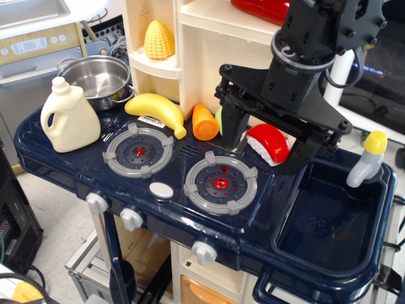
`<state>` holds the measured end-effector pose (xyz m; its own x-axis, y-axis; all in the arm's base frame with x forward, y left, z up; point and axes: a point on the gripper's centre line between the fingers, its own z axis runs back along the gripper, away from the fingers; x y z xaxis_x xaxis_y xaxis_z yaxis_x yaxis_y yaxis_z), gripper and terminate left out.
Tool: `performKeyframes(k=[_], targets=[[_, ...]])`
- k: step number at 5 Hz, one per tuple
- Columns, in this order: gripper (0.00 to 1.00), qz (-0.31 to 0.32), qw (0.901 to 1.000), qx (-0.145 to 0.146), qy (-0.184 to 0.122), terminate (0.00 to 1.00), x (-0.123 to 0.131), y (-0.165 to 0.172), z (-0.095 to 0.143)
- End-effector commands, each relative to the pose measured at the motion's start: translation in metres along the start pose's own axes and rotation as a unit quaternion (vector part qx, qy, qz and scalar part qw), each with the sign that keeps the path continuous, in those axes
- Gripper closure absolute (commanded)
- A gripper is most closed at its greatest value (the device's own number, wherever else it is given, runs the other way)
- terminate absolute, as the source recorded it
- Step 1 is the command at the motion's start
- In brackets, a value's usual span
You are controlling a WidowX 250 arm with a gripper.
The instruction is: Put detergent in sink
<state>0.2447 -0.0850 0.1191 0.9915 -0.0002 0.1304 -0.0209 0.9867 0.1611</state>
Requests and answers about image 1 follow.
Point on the grey middle stove knob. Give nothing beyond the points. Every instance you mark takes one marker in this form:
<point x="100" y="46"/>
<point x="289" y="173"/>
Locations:
<point x="131" y="219"/>

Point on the wooden toy dishwasher unit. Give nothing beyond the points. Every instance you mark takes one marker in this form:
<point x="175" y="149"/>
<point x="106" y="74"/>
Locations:
<point x="35" y="37"/>

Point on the grey left stove burner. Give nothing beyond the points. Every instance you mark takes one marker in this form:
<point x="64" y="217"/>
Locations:
<point x="139" y="152"/>

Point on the grey stove knob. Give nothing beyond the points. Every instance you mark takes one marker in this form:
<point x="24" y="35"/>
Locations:
<point x="131" y="219"/>
<point x="204" y="253"/>
<point x="97" y="204"/>

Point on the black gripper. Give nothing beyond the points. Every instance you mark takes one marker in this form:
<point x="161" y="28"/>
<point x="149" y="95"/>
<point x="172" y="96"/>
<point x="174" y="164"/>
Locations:
<point x="286" y="96"/>

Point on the red white toy sushi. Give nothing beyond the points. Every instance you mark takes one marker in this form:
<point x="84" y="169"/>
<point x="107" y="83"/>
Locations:
<point x="269" y="143"/>

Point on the grey right stove burner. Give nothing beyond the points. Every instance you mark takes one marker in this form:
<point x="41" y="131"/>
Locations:
<point x="221" y="185"/>

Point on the yellow toy corn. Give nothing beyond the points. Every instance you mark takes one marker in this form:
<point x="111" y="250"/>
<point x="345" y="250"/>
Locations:
<point x="158" y="41"/>

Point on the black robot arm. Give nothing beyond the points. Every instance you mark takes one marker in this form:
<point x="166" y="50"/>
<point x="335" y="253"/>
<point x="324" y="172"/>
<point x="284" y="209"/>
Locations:
<point x="319" y="30"/>

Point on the grey toy faucet yellow cap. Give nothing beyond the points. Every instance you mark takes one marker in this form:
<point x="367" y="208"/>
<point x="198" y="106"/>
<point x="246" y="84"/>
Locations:
<point x="370" y="162"/>

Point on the grey oval button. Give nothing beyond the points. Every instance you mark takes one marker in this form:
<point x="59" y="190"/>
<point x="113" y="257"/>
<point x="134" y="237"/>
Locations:
<point x="161" y="190"/>

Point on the stainless steel pot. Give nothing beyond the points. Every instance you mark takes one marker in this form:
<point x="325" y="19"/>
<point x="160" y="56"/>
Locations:
<point x="105" y="80"/>

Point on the grey left stove knob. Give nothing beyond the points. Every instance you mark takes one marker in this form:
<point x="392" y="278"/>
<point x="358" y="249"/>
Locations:
<point x="97" y="204"/>

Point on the navy toy kitchen counter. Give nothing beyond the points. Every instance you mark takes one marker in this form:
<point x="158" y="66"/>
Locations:
<point x="245" y="243"/>

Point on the grey stove burner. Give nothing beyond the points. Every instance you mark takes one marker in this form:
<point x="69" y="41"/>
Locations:
<point x="139" y="152"/>
<point x="221" y="185"/>

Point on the cream toy kitchen shelf unit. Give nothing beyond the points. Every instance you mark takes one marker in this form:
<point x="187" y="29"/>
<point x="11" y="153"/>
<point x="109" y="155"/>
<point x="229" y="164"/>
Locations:
<point x="207" y="35"/>

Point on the grey right stove knob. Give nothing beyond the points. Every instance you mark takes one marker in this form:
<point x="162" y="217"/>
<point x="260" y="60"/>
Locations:
<point x="204" y="253"/>

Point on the orange toy oven drawer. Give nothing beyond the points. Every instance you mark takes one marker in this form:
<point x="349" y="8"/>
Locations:
<point x="193" y="292"/>

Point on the light green toy pear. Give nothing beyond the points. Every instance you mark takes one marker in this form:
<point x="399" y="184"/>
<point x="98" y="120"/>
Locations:
<point x="218" y="118"/>

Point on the black computer case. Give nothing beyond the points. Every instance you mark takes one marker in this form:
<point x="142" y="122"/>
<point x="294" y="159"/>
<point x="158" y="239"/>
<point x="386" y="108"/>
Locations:
<point x="21" y="234"/>

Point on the aluminium frame base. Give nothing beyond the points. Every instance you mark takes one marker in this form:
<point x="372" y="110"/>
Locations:
<point x="88" y="270"/>

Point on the cream toy detergent bottle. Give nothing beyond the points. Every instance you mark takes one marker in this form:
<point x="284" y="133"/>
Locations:
<point x="67" y="118"/>

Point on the yellow toy banana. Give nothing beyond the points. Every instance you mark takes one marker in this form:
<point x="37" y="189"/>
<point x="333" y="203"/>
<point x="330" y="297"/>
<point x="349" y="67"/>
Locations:
<point x="159" y="108"/>

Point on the navy toy sink basin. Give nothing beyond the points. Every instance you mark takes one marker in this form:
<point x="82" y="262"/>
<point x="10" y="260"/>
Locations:
<point x="332" y="227"/>

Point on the orange toy carrot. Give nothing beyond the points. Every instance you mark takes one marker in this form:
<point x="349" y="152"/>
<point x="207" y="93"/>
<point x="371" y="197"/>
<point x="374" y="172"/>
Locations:
<point x="204" y="125"/>

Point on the white stand frame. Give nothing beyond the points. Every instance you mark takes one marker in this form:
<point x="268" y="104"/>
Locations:
<point x="376" y="102"/>

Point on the red toy bell pepper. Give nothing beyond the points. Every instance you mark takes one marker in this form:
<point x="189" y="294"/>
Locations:
<point x="274" y="11"/>

